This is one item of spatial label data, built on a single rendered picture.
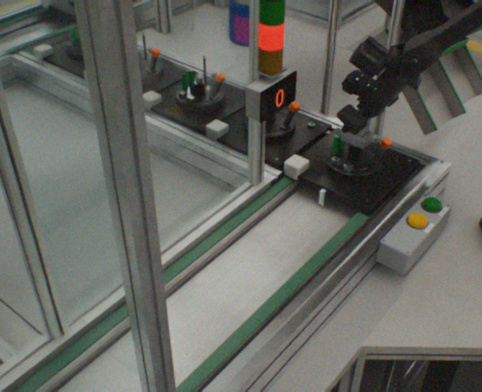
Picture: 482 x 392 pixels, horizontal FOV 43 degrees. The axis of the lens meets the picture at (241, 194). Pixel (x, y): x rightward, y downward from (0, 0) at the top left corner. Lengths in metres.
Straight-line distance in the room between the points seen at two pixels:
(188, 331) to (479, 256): 0.70
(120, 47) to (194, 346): 0.77
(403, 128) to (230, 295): 0.87
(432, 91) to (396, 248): 0.54
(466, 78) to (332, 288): 0.85
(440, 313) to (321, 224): 0.32
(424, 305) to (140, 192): 0.90
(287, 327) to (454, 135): 0.96
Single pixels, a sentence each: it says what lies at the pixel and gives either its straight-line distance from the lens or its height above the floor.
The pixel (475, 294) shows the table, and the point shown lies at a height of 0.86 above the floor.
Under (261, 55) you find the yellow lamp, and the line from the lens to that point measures 1.23.
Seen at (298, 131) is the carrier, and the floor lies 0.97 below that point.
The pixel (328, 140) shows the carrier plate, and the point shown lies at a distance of 1.58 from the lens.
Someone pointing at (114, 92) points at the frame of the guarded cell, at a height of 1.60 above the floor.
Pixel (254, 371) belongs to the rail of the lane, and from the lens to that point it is 1.07.
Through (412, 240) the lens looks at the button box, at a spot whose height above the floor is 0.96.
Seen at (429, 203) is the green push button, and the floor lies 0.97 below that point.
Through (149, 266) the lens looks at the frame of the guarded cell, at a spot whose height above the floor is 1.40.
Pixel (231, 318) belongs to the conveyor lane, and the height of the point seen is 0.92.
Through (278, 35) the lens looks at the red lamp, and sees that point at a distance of 1.21.
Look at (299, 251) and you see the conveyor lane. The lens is 1.32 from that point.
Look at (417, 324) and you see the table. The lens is 1.31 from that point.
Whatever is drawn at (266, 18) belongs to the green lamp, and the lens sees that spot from 1.19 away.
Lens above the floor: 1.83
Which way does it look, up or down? 39 degrees down
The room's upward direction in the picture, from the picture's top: straight up
